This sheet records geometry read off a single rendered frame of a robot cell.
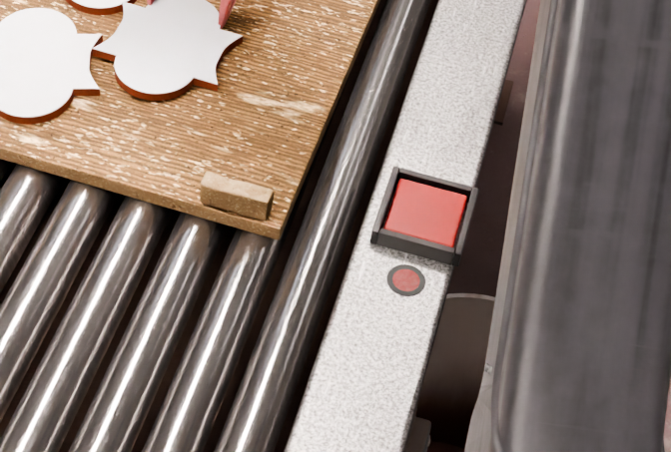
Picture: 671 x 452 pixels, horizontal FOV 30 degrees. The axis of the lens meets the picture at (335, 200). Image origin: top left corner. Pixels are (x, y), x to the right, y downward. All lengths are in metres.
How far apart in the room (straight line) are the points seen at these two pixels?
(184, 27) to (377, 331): 0.35
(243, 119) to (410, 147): 0.15
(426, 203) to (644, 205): 0.67
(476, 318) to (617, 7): 1.36
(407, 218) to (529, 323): 0.66
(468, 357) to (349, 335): 0.84
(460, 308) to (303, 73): 0.66
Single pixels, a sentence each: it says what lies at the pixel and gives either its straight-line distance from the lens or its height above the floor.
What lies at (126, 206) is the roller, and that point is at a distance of 1.06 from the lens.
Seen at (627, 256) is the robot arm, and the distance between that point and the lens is 0.40.
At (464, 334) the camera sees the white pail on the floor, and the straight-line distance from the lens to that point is 1.77.
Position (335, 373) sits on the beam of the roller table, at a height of 0.91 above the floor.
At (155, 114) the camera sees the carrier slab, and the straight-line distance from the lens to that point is 1.10.
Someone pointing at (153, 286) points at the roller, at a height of 0.92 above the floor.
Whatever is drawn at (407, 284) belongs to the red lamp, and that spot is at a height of 0.92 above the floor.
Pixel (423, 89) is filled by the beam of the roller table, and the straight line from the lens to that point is 1.17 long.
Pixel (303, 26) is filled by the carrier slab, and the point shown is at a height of 0.94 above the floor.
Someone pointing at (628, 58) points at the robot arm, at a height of 1.47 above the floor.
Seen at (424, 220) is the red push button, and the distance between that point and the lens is 1.05.
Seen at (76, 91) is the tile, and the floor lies 0.94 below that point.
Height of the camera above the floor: 1.73
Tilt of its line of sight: 50 degrees down
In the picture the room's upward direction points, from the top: 8 degrees clockwise
